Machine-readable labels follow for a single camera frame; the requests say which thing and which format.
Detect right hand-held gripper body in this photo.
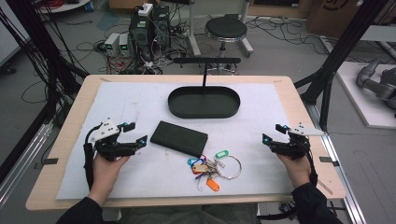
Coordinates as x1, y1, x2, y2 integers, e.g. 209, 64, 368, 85
269, 121, 328, 161

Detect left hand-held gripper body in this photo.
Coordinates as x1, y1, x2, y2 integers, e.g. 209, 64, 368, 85
88, 117, 140, 162

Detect black wallet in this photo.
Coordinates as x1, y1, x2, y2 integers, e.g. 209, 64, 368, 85
149, 120, 209, 159

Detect key bunch with coloured tags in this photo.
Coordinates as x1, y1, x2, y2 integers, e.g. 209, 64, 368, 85
186, 149, 243, 192

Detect black oval tray with hanger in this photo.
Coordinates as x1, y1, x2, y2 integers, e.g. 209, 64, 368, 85
167, 56, 242, 119

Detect person's right hand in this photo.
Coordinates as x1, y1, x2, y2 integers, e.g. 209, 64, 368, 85
276, 153, 312, 189

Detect person's left hand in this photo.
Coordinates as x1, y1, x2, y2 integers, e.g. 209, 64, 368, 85
88, 154, 132, 200

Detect white foam mat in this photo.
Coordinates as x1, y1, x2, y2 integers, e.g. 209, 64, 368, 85
55, 81, 314, 200

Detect wooden table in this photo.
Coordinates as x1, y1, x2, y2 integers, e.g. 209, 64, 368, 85
25, 74, 347, 212

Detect white base board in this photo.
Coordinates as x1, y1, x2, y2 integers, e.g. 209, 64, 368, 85
335, 61, 396, 130

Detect grey bench power supply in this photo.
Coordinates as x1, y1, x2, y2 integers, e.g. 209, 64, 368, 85
104, 32, 120, 58
119, 33, 132, 58

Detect black computer tower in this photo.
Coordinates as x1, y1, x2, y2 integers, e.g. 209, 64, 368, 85
129, 8, 154, 62
152, 4, 172, 50

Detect white desk legs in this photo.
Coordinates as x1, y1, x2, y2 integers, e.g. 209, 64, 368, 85
186, 0, 255, 59

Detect black round stool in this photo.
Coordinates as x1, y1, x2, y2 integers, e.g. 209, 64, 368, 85
204, 13, 248, 76

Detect white power adapter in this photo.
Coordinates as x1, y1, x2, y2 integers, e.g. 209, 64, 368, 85
137, 3, 154, 17

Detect cardboard box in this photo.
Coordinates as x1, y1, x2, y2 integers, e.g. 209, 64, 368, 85
306, 0, 387, 40

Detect white round table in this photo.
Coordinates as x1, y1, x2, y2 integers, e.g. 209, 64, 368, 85
36, 0, 92, 14

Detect left hand-held gripper cable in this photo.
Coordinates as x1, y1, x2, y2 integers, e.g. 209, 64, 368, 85
82, 123, 104, 191

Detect hand-held gripper cable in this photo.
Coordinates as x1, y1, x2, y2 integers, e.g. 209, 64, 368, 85
303, 139, 319, 188
82, 123, 104, 191

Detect right hand-held gripper cable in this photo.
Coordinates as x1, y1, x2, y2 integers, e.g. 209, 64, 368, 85
303, 139, 319, 188

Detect aluminium rail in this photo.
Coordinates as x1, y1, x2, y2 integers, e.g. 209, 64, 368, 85
0, 120, 54, 208
306, 102, 368, 224

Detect black frame post with cables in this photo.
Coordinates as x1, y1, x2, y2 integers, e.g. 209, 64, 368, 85
0, 0, 90, 125

